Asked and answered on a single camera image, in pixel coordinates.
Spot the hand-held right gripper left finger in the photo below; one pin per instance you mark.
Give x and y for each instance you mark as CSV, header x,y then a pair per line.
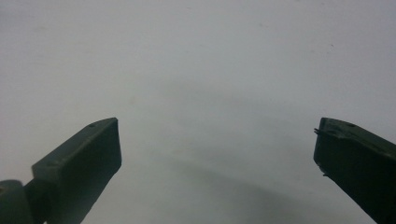
x,y
84,158

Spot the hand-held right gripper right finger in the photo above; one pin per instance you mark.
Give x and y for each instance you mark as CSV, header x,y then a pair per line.
x,y
358,161

